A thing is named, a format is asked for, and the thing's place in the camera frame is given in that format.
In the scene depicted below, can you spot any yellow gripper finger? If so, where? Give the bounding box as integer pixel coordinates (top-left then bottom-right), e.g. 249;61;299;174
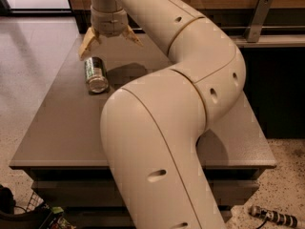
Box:
78;27;101;60
122;26;143;47

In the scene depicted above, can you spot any black white striped cable plug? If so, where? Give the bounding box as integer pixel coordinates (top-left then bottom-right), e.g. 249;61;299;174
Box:
248;205;305;229

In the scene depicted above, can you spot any green metal can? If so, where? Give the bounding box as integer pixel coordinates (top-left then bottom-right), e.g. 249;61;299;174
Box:
84;57;109;94

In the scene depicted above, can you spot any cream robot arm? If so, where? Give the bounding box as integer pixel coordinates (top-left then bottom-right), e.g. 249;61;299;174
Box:
79;0;246;229

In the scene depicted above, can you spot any right metal bracket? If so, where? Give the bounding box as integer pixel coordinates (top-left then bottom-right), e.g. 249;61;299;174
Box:
244;0;274;43

